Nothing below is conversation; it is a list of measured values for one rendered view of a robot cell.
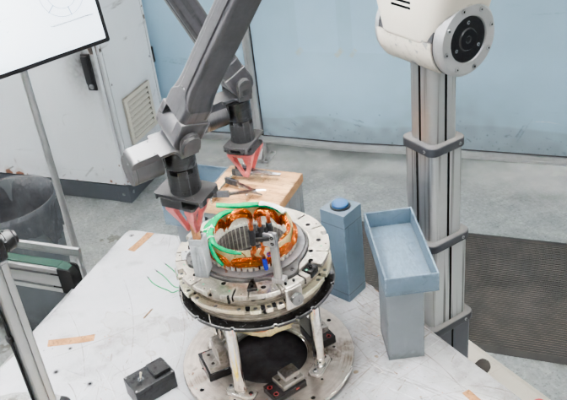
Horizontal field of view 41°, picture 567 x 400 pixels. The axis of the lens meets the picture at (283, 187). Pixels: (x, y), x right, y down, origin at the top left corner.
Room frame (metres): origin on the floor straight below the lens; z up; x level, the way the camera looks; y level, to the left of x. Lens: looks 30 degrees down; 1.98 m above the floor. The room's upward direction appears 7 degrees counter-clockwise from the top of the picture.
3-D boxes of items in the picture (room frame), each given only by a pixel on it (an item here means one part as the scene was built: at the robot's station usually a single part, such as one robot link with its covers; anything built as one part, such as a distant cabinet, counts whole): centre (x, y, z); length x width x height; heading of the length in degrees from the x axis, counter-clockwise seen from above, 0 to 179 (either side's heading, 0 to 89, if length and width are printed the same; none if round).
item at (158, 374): (1.23, 0.34, 0.81); 0.10 x 0.06 x 0.06; 123
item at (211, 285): (1.28, 0.08, 1.09); 0.32 x 0.32 x 0.01
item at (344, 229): (1.50, -0.13, 0.91); 0.07 x 0.07 x 0.25; 46
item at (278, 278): (1.15, 0.03, 1.15); 0.03 x 0.02 x 0.12; 61
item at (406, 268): (1.28, -0.23, 0.92); 0.25 x 0.11 x 0.28; 1
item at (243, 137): (1.62, 0.08, 1.20); 0.10 x 0.07 x 0.07; 155
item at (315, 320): (1.22, -0.03, 0.91); 0.02 x 0.02 x 0.21
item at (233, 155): (1.62, 0.08, 1.13); 0.07 x 0.07 x 0.09; 65
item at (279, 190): (1.58, 0.08, 1.05); 0.20 x 0.19 x 0.02; 64
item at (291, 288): (1.14, 0.01, 1.07); 0.04 x 0.02 x 0.05; 117
